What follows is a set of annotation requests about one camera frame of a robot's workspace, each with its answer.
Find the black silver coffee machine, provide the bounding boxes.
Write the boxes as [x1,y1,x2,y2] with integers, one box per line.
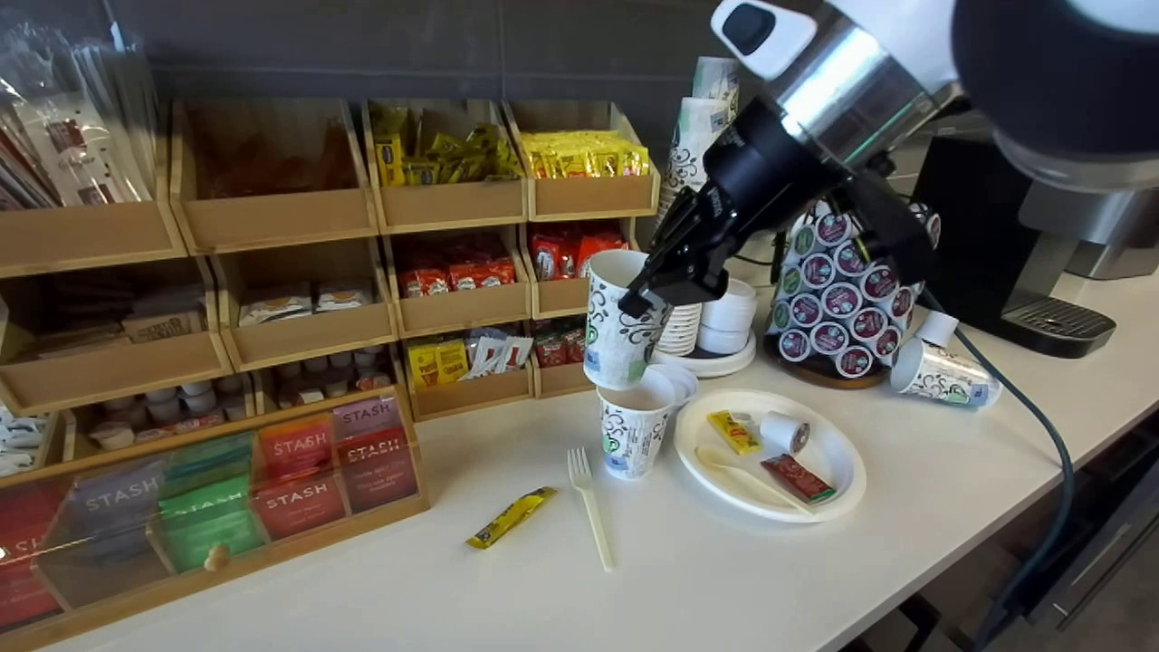
[910,127,1159,361]

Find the red packets pile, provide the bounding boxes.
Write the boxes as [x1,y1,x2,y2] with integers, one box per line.
[525,220,634,283]
[398,252,520,299]

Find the white plastic fork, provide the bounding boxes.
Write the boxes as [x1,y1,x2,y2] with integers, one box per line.
[560,447,618,575]

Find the small creamer cup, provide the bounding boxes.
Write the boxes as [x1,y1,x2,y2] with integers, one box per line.
[756,412,814,456]

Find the creamer cups pile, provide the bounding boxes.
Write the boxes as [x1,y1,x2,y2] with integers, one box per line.
[82,377,249,452]

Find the wooden condiment organizer shelf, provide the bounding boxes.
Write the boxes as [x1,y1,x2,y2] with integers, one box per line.
[0,95,666,466]

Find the green tea bag pack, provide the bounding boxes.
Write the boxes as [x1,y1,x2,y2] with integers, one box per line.
[155,487,268,571]
[155,436,256,501]

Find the yellow sugar stick packet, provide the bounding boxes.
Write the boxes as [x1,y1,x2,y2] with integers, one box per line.
[465,482,560,554]

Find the yellow packets small pile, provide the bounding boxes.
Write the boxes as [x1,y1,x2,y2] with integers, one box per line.
[407,336,471,390]

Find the bright yellow packets pile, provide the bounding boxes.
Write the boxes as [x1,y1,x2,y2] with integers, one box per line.
[519,127,656,182]

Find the dark wood base cabinet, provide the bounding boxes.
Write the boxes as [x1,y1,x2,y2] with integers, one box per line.
[845,408,1159,652]

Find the white sachets pile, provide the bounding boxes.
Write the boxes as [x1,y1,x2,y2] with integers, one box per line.
[468,326,535,382]

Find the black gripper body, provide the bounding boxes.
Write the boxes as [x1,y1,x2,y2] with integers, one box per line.
[672,95,854,264]

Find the dark red packet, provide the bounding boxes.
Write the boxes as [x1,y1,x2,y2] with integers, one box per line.
[762,449,840,508]

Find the white round plate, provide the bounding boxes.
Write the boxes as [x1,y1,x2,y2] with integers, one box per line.
[670,388,868,528]

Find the white cup lids stack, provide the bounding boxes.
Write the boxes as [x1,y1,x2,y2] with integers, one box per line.
[656,275,763,382]

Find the olive yellow tea packets pile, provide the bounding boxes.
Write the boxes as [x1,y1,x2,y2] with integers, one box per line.
[369,104,525,192]

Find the white plastic stirrer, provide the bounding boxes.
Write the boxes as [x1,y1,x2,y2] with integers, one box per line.
[691,447,808,519]

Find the grey tea bag pack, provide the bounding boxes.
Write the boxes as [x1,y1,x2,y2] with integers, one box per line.
[65,464,168,537]

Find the wire coffee pod carousel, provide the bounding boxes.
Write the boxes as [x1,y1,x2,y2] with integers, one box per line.
[768,197,945,390]

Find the patterned paper coffee cup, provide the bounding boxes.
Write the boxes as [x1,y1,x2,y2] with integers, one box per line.
[580,247,670,390]
[887,336,1002,412]
[594,382,681,482]

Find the white packets pile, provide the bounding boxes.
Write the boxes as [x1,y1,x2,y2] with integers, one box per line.
[234,283,377,330]

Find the dark green cable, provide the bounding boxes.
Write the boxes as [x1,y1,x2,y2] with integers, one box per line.
[916,286,1079,652]

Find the tall patterned paper cup stack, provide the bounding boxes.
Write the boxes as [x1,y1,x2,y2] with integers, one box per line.
[666,95,735,197]
[689,52,744,120]

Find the wooden tea bag box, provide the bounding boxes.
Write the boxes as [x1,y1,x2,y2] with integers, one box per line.
[0,382,435,652]

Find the small yellow packet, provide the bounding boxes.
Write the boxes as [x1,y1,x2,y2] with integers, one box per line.
[704,408,768,461]

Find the clear acrylic holder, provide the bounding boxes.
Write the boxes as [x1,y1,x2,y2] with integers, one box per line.
[0,22,161,210]

